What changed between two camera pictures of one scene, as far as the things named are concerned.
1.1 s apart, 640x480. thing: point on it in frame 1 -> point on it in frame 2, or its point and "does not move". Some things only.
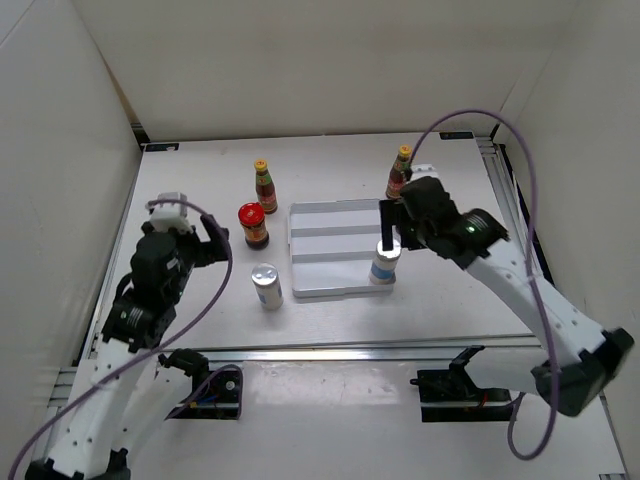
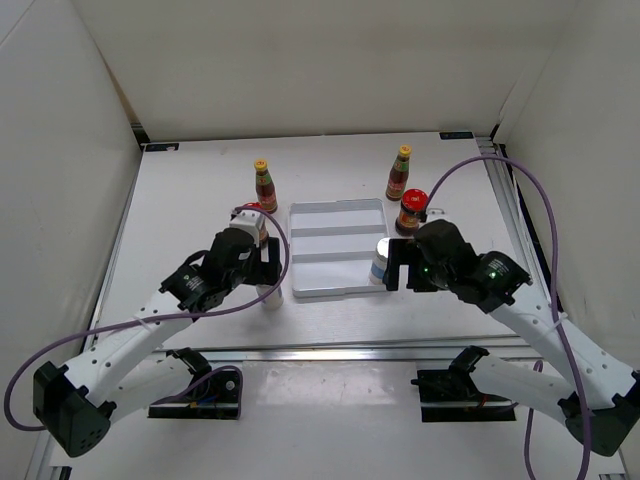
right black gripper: x=390 y=213 -> x=405 y=252
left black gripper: x=218 y=237 -> x=265 y=272
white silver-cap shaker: x=265 y=277 does not move
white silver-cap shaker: x=384 y=267 does not move
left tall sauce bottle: x=265 y=188 does not move
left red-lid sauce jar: x=252 y=219 does not move
